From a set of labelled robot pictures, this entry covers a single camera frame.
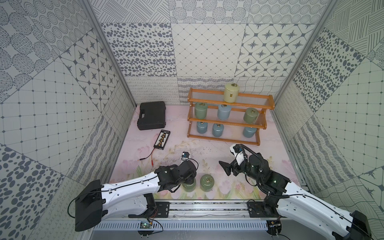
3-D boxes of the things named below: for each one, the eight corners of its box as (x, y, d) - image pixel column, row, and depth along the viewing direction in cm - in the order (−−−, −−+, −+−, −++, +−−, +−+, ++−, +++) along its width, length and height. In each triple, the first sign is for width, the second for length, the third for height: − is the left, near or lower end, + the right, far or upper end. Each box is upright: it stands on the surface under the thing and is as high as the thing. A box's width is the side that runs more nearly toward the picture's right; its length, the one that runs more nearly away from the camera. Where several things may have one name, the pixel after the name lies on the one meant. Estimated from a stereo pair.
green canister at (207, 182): (200, 192, 82) (200, 187, 75) (200, 179, 86) (200, 173, 79) (213, 192, 82) (214, 187, 75) (212, 179, 86) (213, 173, 79)
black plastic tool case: (138, 131, 107) (136, 126, 102) (142, 107, 122) (140, 102, 118) (165, 128, 108) (164, 124, 104) (166, 105, 124) (164, 100, 119)
